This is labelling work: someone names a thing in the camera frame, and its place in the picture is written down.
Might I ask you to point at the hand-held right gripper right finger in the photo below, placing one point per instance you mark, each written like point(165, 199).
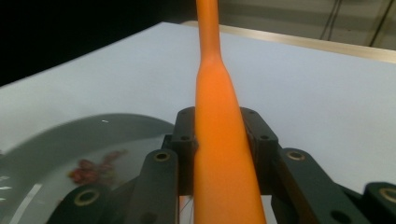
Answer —
point(261, 146)

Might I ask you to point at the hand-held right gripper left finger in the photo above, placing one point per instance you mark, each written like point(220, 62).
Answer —
point(183, 149)

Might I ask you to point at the orange brush with grey bristles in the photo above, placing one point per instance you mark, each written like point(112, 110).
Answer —
point(221, 130)

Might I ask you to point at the red and green beans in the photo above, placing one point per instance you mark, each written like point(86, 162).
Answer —
point(90, 172)

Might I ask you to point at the grey dustpan with orange edge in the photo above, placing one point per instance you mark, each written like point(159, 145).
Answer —
point(46, 149)

